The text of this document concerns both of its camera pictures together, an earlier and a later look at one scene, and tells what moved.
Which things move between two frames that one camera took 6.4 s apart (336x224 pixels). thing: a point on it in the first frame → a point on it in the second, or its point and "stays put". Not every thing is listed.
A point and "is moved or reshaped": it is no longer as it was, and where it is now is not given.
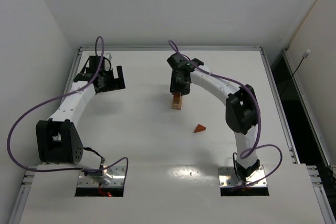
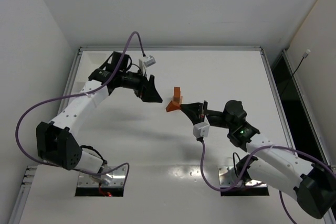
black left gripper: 115,83 → 144,87
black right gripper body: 179,89 → 202,111
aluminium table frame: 177,135 stays put
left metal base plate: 117,173 stays put
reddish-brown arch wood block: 177,95 stays put
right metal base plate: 229,177 stays put
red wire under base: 107,194 stays put
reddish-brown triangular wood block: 199,128 is moved or reshaped
